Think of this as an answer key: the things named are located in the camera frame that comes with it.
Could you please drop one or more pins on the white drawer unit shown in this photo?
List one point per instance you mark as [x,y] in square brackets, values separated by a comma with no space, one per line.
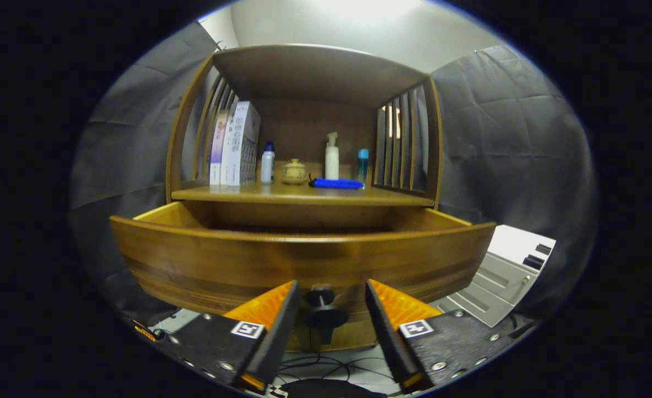
[503,276]

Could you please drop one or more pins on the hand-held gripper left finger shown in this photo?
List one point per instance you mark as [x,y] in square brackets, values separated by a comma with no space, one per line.
[279,337]

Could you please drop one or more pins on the wooden cabinet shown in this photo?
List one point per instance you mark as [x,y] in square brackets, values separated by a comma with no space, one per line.
[315,72]

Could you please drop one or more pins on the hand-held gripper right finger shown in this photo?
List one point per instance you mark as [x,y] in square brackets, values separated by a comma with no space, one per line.
[389,337]

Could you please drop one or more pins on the large white book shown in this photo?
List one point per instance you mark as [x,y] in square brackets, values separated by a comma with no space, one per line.
[240,149]

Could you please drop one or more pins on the blue folded cloth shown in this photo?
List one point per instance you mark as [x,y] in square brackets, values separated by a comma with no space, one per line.
[337,183]

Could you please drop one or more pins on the wooden countertop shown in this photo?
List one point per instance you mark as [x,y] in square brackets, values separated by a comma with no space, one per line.
[282,193]

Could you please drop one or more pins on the teal slim bottle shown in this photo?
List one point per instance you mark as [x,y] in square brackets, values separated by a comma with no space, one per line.
[362,166]

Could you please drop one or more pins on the white bottle blue cap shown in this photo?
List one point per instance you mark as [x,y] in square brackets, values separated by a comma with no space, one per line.
[267,166]

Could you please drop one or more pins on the yellow lidded teacup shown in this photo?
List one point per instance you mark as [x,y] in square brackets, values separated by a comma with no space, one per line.
[294,172]

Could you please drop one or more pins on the white pump bottle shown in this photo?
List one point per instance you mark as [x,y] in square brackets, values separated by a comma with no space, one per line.
[332,163]

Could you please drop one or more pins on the warm glowing light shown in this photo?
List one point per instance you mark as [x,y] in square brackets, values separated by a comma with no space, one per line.
[392,121]

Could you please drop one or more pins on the purple spine book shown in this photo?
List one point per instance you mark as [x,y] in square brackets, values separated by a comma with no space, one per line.
[217,149]

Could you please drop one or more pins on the wooden drawer with black knob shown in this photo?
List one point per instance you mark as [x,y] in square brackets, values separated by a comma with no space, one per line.
[248,260]

